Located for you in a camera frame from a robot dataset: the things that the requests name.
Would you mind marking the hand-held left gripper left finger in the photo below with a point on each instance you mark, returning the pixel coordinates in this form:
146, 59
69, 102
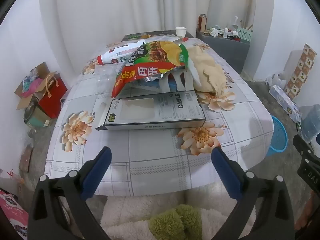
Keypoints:
97, 172

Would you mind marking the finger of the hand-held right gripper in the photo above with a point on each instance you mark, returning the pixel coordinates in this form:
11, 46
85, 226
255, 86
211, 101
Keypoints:
301, 145

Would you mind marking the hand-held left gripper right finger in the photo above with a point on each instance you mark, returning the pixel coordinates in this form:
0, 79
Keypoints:
225, 172

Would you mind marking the blue plastic wastebasket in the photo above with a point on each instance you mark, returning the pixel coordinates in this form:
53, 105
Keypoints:
277, 140

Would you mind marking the brown paper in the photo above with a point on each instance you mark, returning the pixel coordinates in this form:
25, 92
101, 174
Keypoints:
207, 67

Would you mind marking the white bottle with red cap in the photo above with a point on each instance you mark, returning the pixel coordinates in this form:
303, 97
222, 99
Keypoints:
117, 53

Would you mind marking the green red chip bag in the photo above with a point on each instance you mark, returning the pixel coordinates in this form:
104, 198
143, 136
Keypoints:
150, 55

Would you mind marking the blue water jug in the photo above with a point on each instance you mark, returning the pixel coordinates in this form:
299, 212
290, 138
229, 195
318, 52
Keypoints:
311, 122

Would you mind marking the white blue printed carton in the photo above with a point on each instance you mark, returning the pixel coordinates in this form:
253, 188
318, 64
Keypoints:
285, 102

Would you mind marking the floral checked tablecloth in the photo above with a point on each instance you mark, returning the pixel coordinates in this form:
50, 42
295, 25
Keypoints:
150, 150

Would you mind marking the green fluffy cloth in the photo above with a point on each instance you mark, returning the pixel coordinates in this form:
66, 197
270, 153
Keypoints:
175, 220

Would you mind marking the white plastic bag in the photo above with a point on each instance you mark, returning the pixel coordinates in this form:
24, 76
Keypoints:
276, 80

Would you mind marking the brown checked flat box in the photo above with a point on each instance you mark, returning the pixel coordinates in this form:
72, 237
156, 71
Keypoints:
300, 75

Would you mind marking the brown flat packet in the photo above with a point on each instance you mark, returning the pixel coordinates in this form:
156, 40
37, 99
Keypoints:
26, 158

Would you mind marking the teal gold gift box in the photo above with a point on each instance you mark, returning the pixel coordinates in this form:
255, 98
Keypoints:
37, 117

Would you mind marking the red gift bag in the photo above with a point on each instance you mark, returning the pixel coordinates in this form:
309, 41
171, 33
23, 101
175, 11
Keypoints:
52, 97

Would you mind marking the pink printed cloth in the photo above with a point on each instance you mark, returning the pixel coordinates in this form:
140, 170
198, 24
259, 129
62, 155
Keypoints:
12, 212

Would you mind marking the white blue paper box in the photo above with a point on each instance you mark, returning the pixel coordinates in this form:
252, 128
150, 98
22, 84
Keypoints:
175, 82

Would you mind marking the open cardboard box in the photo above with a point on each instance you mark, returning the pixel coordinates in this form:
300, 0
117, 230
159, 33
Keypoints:
40, 68

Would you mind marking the grey cabinet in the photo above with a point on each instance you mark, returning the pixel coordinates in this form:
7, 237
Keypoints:
225, 52

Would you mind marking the pale green holder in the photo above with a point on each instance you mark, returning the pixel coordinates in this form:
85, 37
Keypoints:
246, 34

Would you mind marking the assorted small kitchen items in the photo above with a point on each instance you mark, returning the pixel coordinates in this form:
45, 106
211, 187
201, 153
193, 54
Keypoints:
223, 31

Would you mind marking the white paper cup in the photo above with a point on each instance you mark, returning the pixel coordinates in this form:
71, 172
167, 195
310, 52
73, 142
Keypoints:
180, 31

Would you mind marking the brown red carton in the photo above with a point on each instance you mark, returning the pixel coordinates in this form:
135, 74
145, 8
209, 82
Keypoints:
202, 23

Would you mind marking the white curtain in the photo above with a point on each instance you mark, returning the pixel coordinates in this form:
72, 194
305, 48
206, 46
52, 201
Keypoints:
125, 5

